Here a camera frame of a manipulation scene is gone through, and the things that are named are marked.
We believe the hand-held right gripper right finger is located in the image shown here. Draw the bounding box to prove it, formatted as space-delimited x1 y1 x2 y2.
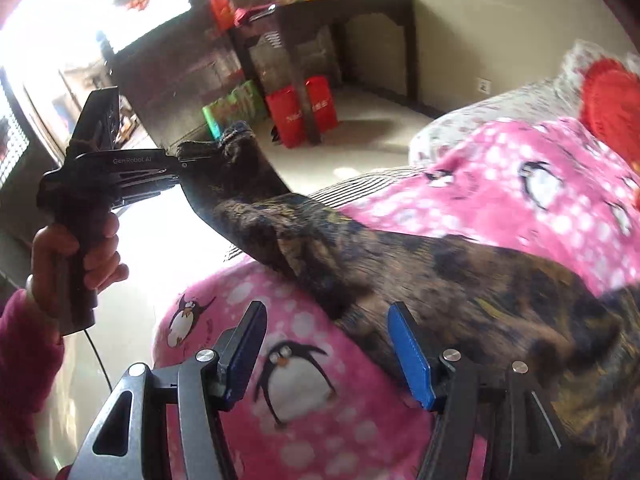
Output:
387 302 576 480

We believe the red pillow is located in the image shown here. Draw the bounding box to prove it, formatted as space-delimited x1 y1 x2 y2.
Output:
580 57 640 176

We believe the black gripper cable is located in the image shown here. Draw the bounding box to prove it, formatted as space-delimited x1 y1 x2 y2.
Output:
84 327 115 396

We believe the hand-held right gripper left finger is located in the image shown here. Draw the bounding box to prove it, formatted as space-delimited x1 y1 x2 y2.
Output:
70 301 268 480

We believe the red paper bag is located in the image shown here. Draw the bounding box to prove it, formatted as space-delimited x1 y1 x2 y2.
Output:
305 75 340 133

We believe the pink penguin blanket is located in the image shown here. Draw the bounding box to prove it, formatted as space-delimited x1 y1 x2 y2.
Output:
150 117 640 480

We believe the person's left hand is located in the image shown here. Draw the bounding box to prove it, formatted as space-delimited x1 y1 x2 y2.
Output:
31 212 130 318

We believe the green printed box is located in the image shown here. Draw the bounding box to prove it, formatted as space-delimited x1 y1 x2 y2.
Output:
202 80 268 138

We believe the dark wooden table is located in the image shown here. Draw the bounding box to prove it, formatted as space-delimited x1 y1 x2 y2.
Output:
227 0 418 148

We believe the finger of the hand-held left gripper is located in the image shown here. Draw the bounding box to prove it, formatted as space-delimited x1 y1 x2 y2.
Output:
116 152 193 207

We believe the floral grey pillow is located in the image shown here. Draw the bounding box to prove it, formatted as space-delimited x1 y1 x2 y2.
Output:
407 40 640 171

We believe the small red box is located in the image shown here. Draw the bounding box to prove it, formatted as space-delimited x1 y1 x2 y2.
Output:
210 0 236 28

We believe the person's left forearm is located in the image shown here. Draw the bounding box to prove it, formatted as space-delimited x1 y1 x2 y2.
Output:
0 275 76 480

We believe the dark wooden cabinet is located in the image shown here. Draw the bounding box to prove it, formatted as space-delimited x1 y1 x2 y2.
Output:
97 10 261 148

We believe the dark brown patterned garment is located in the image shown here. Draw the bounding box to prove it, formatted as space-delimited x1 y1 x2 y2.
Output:
177 120 640 461

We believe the red box under table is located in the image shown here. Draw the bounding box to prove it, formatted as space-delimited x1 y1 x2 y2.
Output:
265 85 313 148

